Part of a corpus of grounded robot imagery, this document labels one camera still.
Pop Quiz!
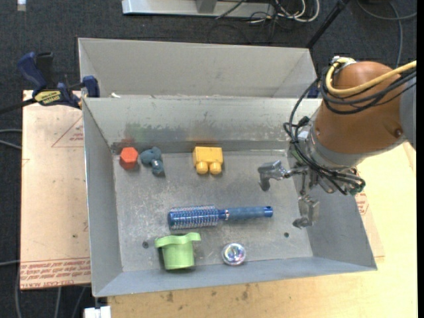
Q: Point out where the brown cardboard board, red print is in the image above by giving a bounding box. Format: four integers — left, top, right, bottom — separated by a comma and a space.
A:
19, 89, 387, 291

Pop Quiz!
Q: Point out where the clear shiny round glass piece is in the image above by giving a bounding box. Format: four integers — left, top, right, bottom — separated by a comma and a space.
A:
221, 242, 247, 266

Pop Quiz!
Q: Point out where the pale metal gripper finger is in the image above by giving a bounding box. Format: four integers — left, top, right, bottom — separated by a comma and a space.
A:
257, 160, 290, 192
292, 197, 321, 230

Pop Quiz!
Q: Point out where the black cylinder on white bracket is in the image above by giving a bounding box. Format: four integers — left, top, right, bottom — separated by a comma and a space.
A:
296, 115, 313, 144

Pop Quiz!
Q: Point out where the yellow toy building brick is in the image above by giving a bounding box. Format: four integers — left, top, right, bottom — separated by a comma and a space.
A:
192, 146, 224, 176

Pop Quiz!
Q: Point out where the green plastic cup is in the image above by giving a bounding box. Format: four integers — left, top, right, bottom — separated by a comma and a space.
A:
154, 232, 202, 272

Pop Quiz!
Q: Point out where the blue round hairbrush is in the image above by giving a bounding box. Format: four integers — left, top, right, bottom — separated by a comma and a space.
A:
166, 204, 274, 231

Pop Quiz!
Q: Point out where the grey metal bin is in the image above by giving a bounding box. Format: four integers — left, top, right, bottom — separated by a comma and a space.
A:
78, 37, 378, 297

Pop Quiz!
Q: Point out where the blue-grey toy figure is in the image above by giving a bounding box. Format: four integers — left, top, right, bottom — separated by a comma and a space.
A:
140, 146, 166, 177

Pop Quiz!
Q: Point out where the red hexagonal block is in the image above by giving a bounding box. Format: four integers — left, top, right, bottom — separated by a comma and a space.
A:
119, 146, 140, 171

